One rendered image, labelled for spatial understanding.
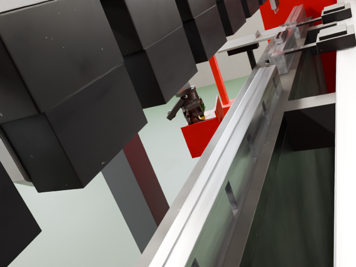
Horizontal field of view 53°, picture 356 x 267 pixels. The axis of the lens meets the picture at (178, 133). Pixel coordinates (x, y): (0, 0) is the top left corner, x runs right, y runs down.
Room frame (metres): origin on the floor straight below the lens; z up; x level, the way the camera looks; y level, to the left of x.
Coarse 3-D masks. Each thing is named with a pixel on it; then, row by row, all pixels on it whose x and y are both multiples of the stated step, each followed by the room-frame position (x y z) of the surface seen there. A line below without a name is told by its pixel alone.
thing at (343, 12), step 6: (330, 6) 1.49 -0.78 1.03; (336, 6) 1.44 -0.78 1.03; (342, 6) 1.41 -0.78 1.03; (348, 6) 1.42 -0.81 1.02; (324, 12) 1.45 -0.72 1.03; (330, 12) 1.44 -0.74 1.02; (336, 12) 1.41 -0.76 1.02; (342, 12) 1.40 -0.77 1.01; (348, 12) 1.39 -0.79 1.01; (318, 18) 1.50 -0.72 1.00; (324, 18) 1.44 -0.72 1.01; (330, 18) 1.43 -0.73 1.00; (336, 18) 1.42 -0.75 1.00; (342, 18) 1.40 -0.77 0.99; (294, 24) 1.56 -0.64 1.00; (300, 24) 1.52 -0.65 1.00
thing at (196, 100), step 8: (192, 88) 1.39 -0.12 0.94; (176, 96) 1.41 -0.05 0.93; (184, 96) 1.43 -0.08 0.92; (192, 96) 1.40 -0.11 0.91; (184, 104) 1.41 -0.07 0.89; (192, 104) 1.39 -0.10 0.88; (200, 104) 1.39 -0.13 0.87; (184, 112) 1.40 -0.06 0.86; (192, 112) 1.40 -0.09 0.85; (200, 112) 1.38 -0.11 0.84
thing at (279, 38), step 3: (285, 30) 1.58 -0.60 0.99; (279, 33) 1.56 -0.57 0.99; (282, 33) 1.51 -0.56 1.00; (285, 33) 1.56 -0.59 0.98; (276, 36) 1.49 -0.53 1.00; (279, 36) 1.47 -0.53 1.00; (282, 36) 1.49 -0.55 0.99; (285, 36) 1.55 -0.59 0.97; (276, 39) 1.48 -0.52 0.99; (279, 39) 1.47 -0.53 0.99; (282, 39) 1.48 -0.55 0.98; (276, 42) 1.48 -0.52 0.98; (279, 42) 1.47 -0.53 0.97; (282, 42) 1.47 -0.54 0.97
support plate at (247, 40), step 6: (270, 30) 1.66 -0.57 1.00; (246, 36) 1.74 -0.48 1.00; (252, 36) 1.68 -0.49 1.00; (270, 36) 1.53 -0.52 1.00; (228, 42) 1.75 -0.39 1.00; (234, 42) 1.70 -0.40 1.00; (240, 42) 1.65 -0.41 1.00; (246, 42) 1.59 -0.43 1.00; (252, 42) 1.56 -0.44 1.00; (222, 48) 1.67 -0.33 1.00; (228, 48) 1.62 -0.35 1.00; (234, 48) 1.60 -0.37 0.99
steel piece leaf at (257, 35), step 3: (258, 30) 1.67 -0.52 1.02; (273, 30) 1.62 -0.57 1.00; (276, 30) 1.60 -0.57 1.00; (279, 30) 1.57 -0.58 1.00; (255, 33) 1.61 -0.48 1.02; (258, 33) 1.66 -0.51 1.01; (261, 33) 1.65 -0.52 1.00; (264, 33) 1.63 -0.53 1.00; (267, 33) 1.60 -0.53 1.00; (270, 33) 1.58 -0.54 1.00; (273, 33) 1.56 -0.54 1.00; (255, 36) 1.60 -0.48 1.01; (258, 36) 1.62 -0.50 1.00; (261, 36) 1.60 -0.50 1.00; (264, 36) 1.58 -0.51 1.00
